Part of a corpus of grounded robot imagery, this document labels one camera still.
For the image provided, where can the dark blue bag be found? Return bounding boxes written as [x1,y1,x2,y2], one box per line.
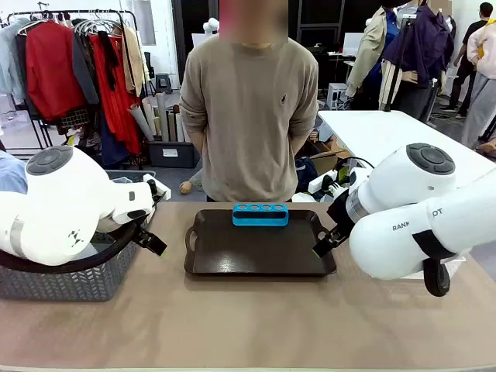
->
[294,156,319,194]

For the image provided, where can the plaid bag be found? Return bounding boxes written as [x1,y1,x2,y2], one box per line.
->
[57,108,91,131]

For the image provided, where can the dark brown serving tray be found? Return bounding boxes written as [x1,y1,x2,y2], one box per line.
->
[184,208,338,277]

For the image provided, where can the mannequin in beige trench coat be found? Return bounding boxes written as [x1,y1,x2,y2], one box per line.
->
[346,0,405,112]

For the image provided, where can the person in black clothes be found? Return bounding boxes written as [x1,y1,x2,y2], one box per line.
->
[450,2,494,119]

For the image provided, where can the beige garment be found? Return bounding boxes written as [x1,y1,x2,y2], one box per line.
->
[120,26,147,98]

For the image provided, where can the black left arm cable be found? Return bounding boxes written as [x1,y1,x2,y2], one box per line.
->
[0,211,156,275]

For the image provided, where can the red jacket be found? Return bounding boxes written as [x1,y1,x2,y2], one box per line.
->
[25,21,87,122]

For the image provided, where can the grey basket without label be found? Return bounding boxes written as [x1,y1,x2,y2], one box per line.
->
[0,228,140,304]

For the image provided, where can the white table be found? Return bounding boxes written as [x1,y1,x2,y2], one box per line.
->
[317,110,496,171]

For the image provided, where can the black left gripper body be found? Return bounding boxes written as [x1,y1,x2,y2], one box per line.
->
[146,178,163,217]

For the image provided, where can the red dress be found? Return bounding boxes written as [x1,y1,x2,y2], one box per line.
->
[89,34,143,156]

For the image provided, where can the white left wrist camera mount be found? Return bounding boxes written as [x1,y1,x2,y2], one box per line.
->
[142,174,172,202]

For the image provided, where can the dark grey garment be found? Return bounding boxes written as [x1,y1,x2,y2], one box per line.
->
[71,33,101,106]

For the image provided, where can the person's right forearm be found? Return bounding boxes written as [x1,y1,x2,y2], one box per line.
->
[180,112,206,157]

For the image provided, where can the person in beige sweater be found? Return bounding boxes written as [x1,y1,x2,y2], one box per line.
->
[178,0,319,203]

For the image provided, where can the cream paper roll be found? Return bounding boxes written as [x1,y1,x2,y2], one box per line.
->
[142,96,163,141]

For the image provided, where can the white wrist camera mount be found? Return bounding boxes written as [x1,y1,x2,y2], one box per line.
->
[142,174,172,202]
[308,170,352,195]

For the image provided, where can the light grey garment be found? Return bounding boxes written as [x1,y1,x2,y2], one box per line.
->
[0,22,28,102]

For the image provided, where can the cardboard box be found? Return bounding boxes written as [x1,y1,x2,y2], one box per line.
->
[304,138,352,176]

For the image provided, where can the black step stool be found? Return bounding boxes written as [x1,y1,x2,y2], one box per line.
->
[155,72,174,94]

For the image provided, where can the black metal clothes rack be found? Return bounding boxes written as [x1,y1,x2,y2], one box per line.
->
[6,9,140,153]

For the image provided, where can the black right arm cable loop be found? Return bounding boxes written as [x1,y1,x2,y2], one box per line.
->
[412,229,460,298]

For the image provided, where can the grey basket with label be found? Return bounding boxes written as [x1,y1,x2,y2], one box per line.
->
[103,169,158,187]

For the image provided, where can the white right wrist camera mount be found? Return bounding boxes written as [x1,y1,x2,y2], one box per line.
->
[308,170,352,195]

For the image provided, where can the person in cream hoodie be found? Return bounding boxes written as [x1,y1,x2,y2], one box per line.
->
[460,21,496,150]

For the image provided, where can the light blue garment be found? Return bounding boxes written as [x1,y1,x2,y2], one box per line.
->
[0,150,29,195]

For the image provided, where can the white monitor back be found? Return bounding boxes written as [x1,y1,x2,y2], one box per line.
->
[343,32,366,56]

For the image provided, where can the black scarf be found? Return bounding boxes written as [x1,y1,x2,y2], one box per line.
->
[96,29,120,92]

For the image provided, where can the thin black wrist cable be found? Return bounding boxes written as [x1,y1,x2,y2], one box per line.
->
[335,156,375,181]

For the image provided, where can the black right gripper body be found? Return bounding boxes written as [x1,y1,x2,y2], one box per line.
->
[326,191,356,236]

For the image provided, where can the dark grey storage bin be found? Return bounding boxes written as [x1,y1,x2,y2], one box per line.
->
[147,140,199,169]

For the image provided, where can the white paper roll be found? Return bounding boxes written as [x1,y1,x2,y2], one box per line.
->
[127,103,155,143]

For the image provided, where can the mannequin in purple jacket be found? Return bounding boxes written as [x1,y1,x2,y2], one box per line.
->
[381,3,455,122]

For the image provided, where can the blue test tube rack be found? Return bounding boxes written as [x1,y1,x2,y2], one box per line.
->
[232,202,290,227]

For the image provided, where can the white computer tower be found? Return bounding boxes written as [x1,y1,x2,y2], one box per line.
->
[327,81,354,110]

